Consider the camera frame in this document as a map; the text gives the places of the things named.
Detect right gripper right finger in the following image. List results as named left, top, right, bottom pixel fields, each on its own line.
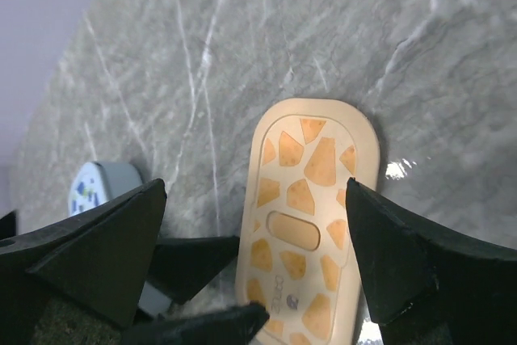
left=346, top=179, right=516, bottom=344

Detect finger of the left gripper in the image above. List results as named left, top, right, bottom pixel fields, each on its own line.
left=121, top=301, right=270, bottom=345
left=147, top=236, right=239, bottom=305

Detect blue lunch box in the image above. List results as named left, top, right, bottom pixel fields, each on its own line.
left=95, top=161, right=143, bottom=200

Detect beige patterned lid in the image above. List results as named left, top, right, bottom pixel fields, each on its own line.
left=235, top=99, right=380, bottom=344

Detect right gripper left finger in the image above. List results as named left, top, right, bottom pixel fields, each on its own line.
left=1, top=179, right=166, bottom=344

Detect blue patterned lid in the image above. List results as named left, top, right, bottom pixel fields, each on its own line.
left=68, top=162, right=110, bottom=217

